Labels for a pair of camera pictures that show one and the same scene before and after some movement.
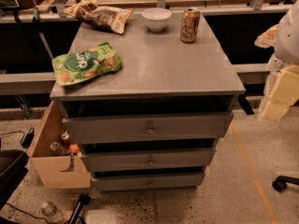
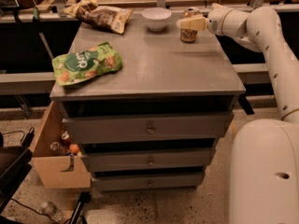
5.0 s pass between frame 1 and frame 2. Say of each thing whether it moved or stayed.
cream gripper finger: moved
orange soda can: stayed
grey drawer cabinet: stayed
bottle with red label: stayed
